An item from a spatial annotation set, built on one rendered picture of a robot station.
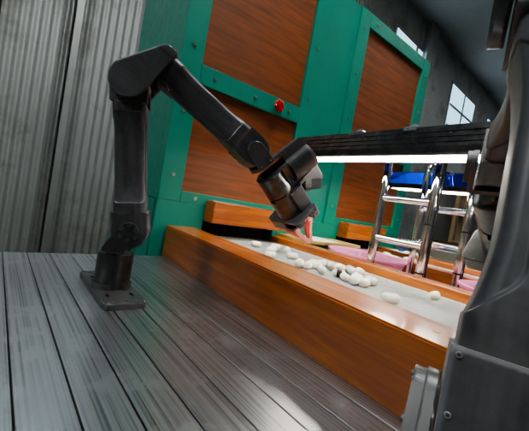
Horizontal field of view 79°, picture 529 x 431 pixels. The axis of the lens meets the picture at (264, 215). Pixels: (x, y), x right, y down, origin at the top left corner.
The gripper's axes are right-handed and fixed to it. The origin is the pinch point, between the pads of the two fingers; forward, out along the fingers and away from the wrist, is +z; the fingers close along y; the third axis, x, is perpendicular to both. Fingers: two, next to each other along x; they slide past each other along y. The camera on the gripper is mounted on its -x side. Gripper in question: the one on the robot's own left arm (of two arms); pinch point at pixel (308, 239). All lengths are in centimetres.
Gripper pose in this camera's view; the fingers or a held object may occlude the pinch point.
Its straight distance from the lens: 76.1
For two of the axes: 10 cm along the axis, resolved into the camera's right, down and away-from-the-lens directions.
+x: -6.4, 6.8, -3.6
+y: -5.9, -1.4, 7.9
